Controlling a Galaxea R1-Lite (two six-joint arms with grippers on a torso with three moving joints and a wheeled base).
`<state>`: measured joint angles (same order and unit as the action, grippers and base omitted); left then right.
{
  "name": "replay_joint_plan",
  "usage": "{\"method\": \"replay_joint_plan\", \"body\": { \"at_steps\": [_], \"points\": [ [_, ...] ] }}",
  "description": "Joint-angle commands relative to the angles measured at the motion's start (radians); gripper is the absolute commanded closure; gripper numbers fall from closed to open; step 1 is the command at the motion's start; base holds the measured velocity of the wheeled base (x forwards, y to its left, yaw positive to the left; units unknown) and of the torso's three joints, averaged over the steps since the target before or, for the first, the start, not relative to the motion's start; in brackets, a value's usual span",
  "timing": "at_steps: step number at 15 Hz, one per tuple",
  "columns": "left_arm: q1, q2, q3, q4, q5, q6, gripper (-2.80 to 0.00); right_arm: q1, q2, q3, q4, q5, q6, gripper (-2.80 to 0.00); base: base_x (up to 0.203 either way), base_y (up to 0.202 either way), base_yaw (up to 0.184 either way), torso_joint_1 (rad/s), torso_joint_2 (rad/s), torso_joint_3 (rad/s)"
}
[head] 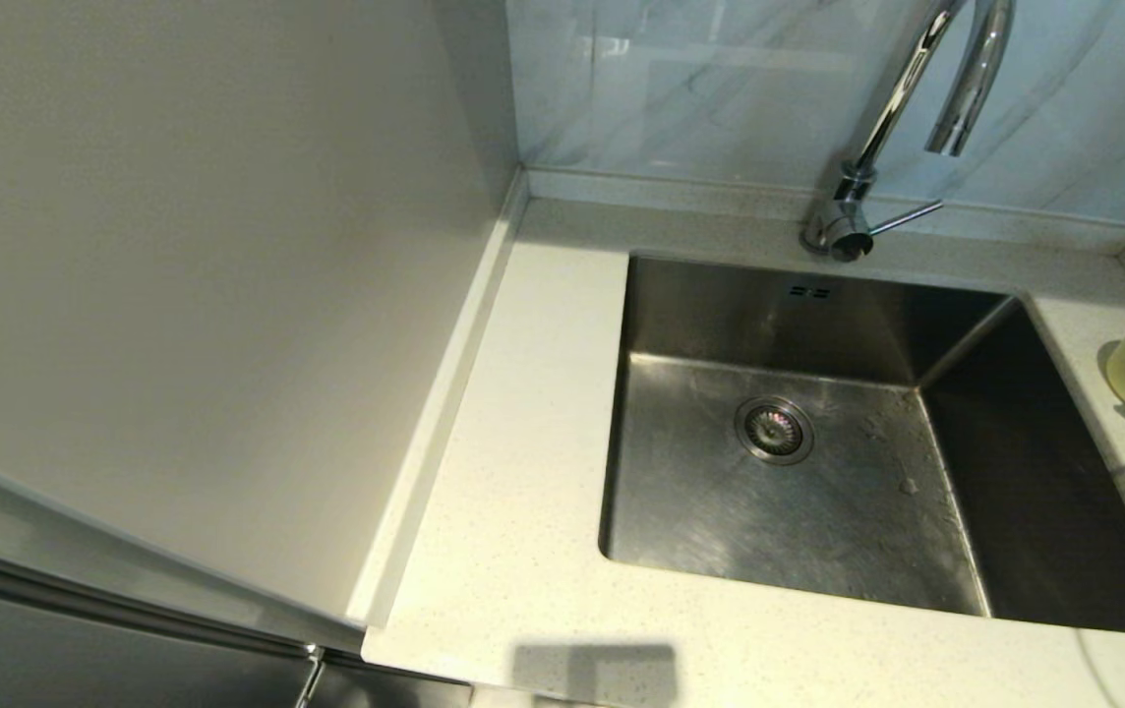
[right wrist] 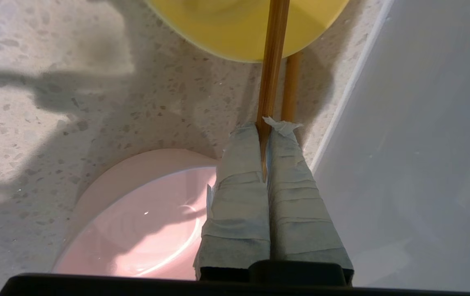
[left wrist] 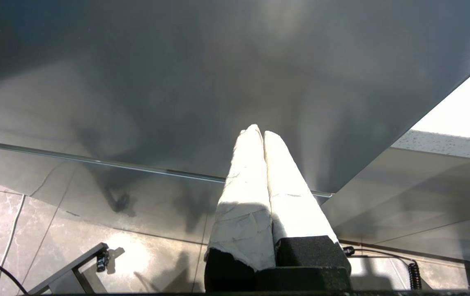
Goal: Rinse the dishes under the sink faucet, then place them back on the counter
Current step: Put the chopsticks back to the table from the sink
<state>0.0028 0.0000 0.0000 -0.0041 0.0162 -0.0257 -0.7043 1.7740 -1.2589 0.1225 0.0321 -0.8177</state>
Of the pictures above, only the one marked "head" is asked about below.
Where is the thin chrome faucet lever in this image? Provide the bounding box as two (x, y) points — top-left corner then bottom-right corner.
(867, 200), (944, 237)

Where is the round metal drain strainer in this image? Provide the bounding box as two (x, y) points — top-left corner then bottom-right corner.
(735, 395), (816, 466)

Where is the chrome cabinet handle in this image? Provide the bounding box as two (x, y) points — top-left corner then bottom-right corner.
(293, 641), (327, 708)

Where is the grey cabinet door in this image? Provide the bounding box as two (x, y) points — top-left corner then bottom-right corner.
(0, 539), (318, 708)

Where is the stainless steel sink basin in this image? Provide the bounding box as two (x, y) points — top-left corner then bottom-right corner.
(598, 252), (1125, 636)

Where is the chrome gooseneck faucet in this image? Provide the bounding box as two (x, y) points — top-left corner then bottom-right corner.
(799, 0), (1016, 265)

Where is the beige tall cabinet side panel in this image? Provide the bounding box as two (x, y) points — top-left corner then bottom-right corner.
(0, 0), (529, 650)

